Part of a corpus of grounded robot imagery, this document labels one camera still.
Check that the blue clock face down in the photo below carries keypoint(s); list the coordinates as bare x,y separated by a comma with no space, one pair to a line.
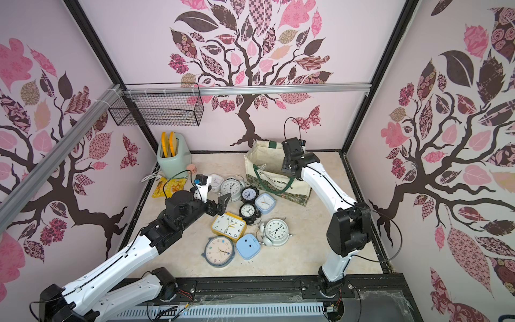
248,246

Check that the large white twin bell clock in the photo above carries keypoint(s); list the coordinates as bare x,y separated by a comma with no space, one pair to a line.
275,232

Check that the black clock purple face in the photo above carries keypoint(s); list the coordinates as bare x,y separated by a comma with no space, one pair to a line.
249,195

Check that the aluminium frame rail left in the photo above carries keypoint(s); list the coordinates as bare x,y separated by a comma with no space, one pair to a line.
22,194

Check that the mint green toaster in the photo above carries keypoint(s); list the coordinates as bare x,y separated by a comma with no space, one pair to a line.
175,165

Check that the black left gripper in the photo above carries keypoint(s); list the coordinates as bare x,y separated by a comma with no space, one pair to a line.
212,210

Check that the yellow toast slice right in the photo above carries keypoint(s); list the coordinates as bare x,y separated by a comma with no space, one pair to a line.
172,144

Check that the white square flat clock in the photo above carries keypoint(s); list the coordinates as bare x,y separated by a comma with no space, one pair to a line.
216,182

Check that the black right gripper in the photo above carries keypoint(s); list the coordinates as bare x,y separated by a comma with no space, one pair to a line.
293,149

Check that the yellow corn chips bag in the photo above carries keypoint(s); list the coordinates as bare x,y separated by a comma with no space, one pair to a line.
166,188

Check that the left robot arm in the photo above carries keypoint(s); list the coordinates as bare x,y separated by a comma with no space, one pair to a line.
96,297

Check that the white vented cable duct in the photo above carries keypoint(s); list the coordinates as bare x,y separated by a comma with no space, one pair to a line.
236,312

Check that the grey round pastel clock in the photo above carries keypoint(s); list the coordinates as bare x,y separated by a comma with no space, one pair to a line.
219,251

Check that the light blue square clock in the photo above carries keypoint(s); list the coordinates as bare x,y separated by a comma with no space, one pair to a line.
265,203

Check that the yellow toast slice left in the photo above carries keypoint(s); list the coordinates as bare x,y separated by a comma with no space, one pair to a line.
164,144

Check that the yellow rectangular alarm clock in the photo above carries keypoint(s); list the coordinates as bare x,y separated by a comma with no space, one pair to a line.
230,226

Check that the aluminium frame rail back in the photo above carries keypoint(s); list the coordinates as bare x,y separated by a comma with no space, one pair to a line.
252,90

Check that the canvas tote bag green handles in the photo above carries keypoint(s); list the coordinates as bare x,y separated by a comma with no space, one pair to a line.
263,169

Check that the black twin bell clock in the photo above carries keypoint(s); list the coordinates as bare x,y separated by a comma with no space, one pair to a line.
249,213

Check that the yellow toast slice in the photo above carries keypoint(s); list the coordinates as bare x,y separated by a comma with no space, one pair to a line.
172,144
164,144

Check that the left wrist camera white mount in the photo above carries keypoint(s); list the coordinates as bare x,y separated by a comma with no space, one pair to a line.
202,185

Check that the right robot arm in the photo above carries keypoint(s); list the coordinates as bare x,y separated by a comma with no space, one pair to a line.
350,227

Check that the black wire basket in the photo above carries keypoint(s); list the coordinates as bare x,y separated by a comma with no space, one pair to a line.
177,104

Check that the glass bottle pink cap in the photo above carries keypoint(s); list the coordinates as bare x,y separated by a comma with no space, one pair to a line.
192,168

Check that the aluminium frame rail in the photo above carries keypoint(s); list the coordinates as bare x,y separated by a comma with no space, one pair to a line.
252,90
22,194

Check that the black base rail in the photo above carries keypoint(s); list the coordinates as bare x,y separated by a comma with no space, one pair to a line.
307,286

